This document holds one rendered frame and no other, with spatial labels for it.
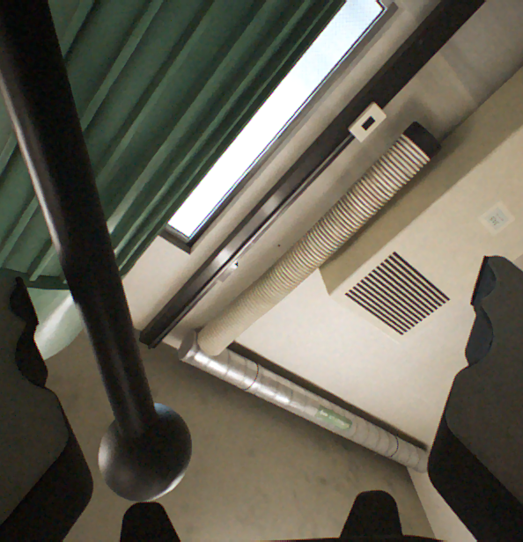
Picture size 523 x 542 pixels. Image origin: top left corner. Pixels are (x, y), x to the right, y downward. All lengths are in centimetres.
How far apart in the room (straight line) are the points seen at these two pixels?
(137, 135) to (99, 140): 2
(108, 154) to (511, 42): 183
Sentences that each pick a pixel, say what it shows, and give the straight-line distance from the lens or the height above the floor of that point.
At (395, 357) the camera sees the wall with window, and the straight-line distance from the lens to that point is 263.
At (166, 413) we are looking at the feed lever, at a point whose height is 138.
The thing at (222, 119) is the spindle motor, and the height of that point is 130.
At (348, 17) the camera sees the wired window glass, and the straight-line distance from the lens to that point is 174.
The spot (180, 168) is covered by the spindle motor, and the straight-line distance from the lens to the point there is 19.
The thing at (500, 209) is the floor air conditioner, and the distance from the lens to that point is 181.
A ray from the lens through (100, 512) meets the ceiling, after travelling 170.
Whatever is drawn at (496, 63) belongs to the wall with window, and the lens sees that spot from 193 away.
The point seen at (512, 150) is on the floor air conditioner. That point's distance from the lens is 171.
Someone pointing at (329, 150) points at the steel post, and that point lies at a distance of 165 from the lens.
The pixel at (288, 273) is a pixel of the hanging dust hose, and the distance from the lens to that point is 178.
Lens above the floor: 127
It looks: 22 degrees up
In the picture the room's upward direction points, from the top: 135 degrees counter-clockwise
